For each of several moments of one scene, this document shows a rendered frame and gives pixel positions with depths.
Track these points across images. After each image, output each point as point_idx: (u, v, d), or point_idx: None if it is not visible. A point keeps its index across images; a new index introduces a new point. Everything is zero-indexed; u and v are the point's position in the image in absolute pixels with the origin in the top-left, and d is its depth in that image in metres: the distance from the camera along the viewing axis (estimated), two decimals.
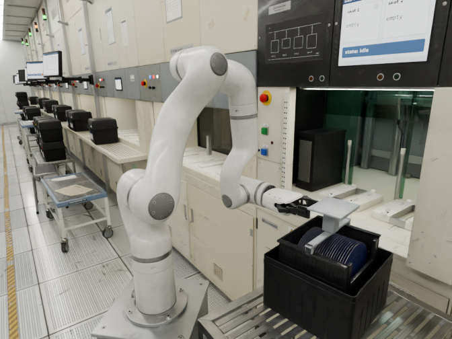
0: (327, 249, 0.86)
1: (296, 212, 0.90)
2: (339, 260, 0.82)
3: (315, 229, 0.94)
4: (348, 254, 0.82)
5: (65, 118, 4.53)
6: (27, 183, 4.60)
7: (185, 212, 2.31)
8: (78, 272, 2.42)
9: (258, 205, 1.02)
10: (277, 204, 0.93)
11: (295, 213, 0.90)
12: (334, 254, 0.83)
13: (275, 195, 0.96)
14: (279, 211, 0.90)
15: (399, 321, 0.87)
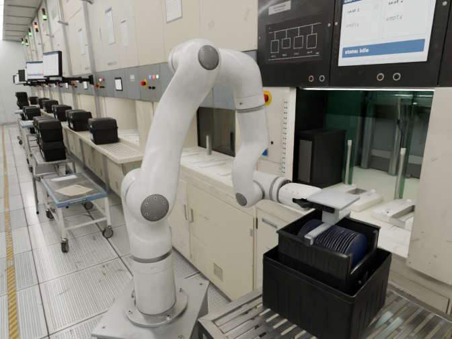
0: (327, 240, 0.85)
1: (320, 206, 0.85)
2: (339, 251, 0.81)
3: (314, 221, 0.93)
4: (348, 245, 0.81)
5: (65, 118, 4.53)
6: (27, 183, 4.60)
7: (185, 212, 2.31)
8: (78, 272, 2.42)
9: (274, 201, 0.97)
10: (297, 200, 0.87)
11: (319, 208, 0.85)
12: (333, 245, 0.83)
13: (292, 190, 0.90)
14: (303, 206, 0.85)
15: (399, 321, 0.87)
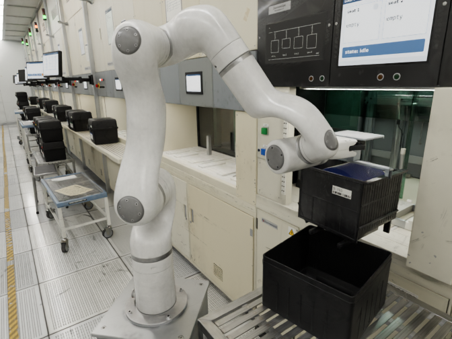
0: None
1: None
2: None
3: None
4: None
5: (65, 118, 4.53)
6: (27, 183, 4.60)
7: (185, 212, 2.31)
8: (78, 272, 2.42)
9: (320, 163, 0.79)
10: (354, 145, 0.82)
11: None
12: None
13: (341, 139, 0.81)
14: (364, 148, 0.82)
15: (399, 321, 0.87)
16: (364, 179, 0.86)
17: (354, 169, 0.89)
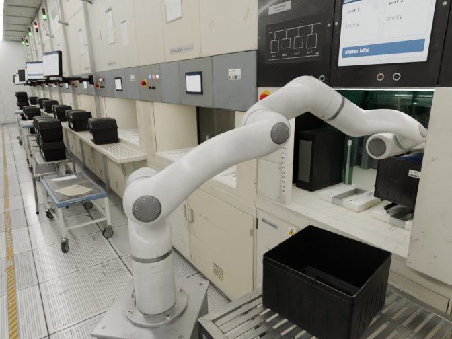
0: None
1: None
2: None
3: None
4: None
5: (65, 118, 4.53)
6: (27, 183, 4.60)
7: (185, 212, 2.31)
8: (78, 272, 2.42)
9: (405, 152, 1.05)
10: None
11: None
12: None
13: None
14: None
15: (399, 321, 0.87)
16: None
17: None
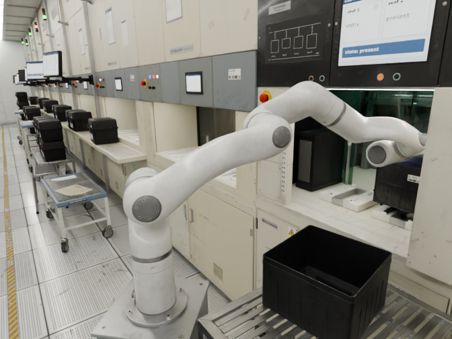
0: None
1: None
2: None
3: None
4: None
5: (65, 118, 4.53)
6: (27, 183, 4.60)
7: (185, 212, 2.31)
8: (78, 272, 2.42)
9: (404, 159, 1.06)
10: None
11: None
12: None
13: None
14: None
15: (399, 321, 0.87)
16: None
17: (422, 162, 1.15)
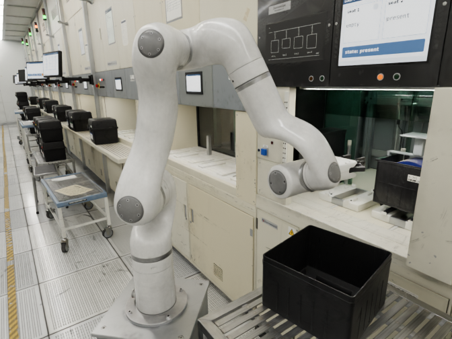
0: None
1: None
2: None
3: None
4: None
5: (65, 118, 4.53)
6: (27, 183, 4.60)
7: (185, 212, 2.31)
8: (78, 272, 2.42)
9: None
10: (354, 167, 0.83)
11: None
12: None
13: (341, 161, 0.83)
14: (364, 170, 0.84)
15: (399, 321, 0.87)
16: None
17: (422, 162, 1.15)
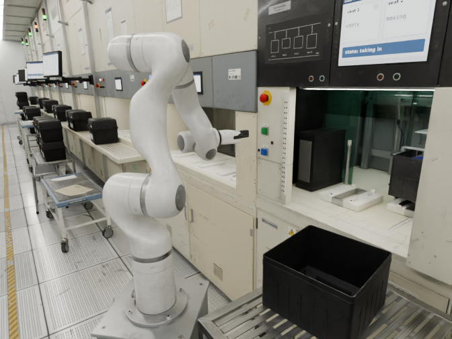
0: None
1: (243, 135, 1.34)
2: None
3: None
4: None
5: (65, 118, 4.53)
6: (27, 183, 4.60)
7: (185, 212, 2.31)
8: (78, 272, 2.42)
9: None
10: (237, 135, 1.28)
11: None
12: None
13: (229, 132, 1.27)
14: (244, 136, 1.30)
15: (399, 321, 0.87)
16: None
17: None
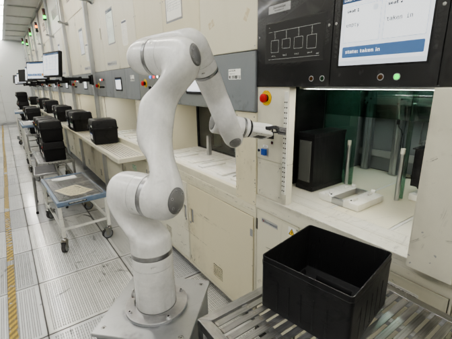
0: None
1: (280, 130, 1.29)
2: None
3: None
4: None
5: (65, 118, 4.53)
6: (27, 183, 4.60)
7: (185, 212, 2.31)
8: (78, 272, 2.42)
9: (245, 134, 1.25)
10: (268, 126, 1.26)
11: (279, 132, 1.29)
12: None
13: (261, 123, 1.28)
14: (276, 127, 1.24)
15: (399, 321, 0.87)
16: None
17: None
